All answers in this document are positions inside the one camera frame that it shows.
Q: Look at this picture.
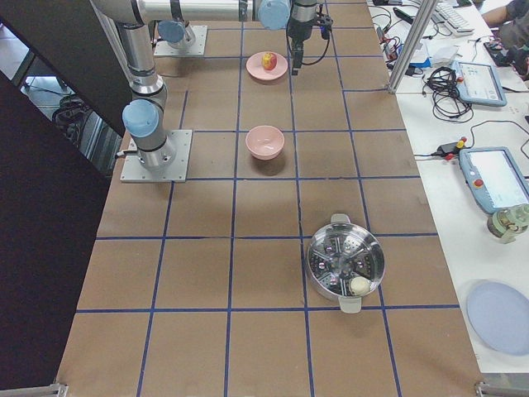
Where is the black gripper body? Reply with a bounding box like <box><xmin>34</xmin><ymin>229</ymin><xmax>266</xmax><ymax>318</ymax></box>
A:
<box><xmin>287</xmin><ymin>0</ymin><xmax>332</xmax><ymax>41</ymax></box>

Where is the red yellow apple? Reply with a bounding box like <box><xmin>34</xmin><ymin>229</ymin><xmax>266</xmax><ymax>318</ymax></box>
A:
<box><xmin>261</xmin><ymin>52</ymin><xmax>278</xmax><ymax>71</ymax></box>

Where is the pink bowl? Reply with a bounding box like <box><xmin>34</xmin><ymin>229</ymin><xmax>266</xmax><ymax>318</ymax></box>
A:
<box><xmin>245</xmin><ymin>125</ymin><xmax>285</xmax><ymax>160</ymax></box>

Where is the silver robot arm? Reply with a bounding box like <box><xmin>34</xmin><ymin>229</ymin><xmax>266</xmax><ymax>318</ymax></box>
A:
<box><xmin>93</xmin><ymin>1</ymin><xmax>332</xmax><ymax>170</ymax></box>
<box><xmin>158</xmin><ymin>21</ymin><xmax>196</xmax><ymax>45</ymax></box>

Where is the pink plate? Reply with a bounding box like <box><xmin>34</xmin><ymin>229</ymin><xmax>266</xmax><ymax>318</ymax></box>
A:
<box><xmin>245</xmin><ymin>51</ymin><xmax>288</xmax><ymax>81</ymax></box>

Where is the blue plate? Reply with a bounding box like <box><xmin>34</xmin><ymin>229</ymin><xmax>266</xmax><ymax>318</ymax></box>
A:
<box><xmin>466</xmin><ymin>281</ymin><xmax>528</xmax><ymax>356</ymax></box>

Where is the white keyboard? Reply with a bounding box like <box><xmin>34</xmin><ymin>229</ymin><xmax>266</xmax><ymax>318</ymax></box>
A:
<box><xmin>431</xmin><ymin>2</ymin><xmax>474</xmax><ymax>36</ymax></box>

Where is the black power adapter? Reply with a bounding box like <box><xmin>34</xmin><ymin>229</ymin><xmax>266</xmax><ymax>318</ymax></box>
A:
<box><xmin>436</xmin><ymin>142</ymin><xmax>459</xmax><ymax>157</ymax></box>

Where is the far teach pendant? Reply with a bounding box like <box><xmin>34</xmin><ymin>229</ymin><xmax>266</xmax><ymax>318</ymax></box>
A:
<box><xmin>450</xmin><ymin>60</ymin><xmax>507</xmax><ymax>107</ymax></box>

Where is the teach pendant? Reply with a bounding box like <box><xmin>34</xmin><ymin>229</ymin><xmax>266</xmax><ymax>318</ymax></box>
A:
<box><xmin>458</xmin><ymin>146</ymin><xmax>528</xmax><ymax>214</ymax></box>
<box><xmin>450</xmin><ymin>60</ymin><xmax>507</xmax><ymax>107</ymax></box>

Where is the steel steamer pot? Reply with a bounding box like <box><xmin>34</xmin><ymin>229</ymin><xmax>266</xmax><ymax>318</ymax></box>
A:
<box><xmin>304</xmin><ymin>213</ymin><xmax>385</xmax><ymax>313</ymax></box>

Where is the near teach pendant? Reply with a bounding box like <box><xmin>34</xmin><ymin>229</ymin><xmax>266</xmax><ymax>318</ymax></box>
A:
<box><xmin>458</xmin><ymin>146</ymin><xmax>528</xmax><ymax>214</ymax></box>

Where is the white steamed bun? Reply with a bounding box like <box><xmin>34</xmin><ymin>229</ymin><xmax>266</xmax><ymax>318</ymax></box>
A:
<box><xmin>349</xmin><ymin>276</ymin><xmax>371</xmax><ymax>296</ymax></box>

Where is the glass jar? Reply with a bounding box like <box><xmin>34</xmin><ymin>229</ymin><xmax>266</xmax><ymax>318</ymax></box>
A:
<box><xmin>487</xmin><ymin>204</ymin><xmax>528</xmax><ymax>244</ymax></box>

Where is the black panel board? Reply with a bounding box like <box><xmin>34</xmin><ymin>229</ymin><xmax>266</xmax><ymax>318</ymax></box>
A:
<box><xmin>1</xmin><ymin>1</ymin><xmax>131</xmax><ymax>390</ymax></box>

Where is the aluminium frame post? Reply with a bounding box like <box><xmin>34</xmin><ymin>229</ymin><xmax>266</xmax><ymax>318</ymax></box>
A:
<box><xmin>387</xmin><ymin>0</ymin><xmax>437</xmax><ymax>93</ymax></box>

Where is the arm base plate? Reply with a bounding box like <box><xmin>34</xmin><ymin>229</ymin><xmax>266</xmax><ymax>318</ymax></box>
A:
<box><xmin>154</xmin><ymin>25</ymin><xmax>207</xmax><ymax>58</ymax></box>
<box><xmin>120</xmin><ymin>130</ymin><xmax>193</xmax><ymax>183</ymax></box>

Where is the black coiled cable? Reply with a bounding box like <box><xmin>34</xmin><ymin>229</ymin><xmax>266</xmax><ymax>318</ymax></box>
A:
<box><xmin>422</xmin><ymin>67</ymin><xmax>473</xmax><ymax>122</ymax></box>

